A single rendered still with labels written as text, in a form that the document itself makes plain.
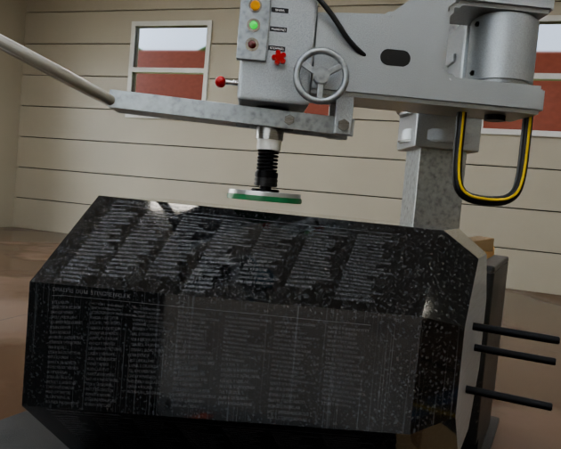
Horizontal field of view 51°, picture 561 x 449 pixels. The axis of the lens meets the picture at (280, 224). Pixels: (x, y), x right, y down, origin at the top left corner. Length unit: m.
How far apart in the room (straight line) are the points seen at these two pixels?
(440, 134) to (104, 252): 1.32
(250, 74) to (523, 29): 0.77
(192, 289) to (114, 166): 7.97
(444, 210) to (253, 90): 1.06
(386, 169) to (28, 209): 5.85
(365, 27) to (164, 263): 0.85
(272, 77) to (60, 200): 8.52
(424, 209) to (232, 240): 1.00
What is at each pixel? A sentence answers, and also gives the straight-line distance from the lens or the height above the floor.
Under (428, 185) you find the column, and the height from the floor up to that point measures 1.01.
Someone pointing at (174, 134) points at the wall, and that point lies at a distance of 8.92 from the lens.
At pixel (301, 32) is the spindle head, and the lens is 1.67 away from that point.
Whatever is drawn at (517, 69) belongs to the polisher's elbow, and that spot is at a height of 1.33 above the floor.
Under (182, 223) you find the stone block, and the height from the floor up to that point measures 0.82.
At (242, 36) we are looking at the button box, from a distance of 1.65.
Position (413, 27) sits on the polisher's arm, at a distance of 1.74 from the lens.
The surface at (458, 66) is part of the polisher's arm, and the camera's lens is 1.99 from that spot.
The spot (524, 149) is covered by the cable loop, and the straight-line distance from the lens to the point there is 1.89.
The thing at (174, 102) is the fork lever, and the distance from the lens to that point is 1.70.
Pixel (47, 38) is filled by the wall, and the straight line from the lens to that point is 10.53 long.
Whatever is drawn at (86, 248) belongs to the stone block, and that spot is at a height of 0.72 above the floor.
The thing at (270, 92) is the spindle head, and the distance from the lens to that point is 1.64.
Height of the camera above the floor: 0.93
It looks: 3 degrees down
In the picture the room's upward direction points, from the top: 5 degrees clockwise
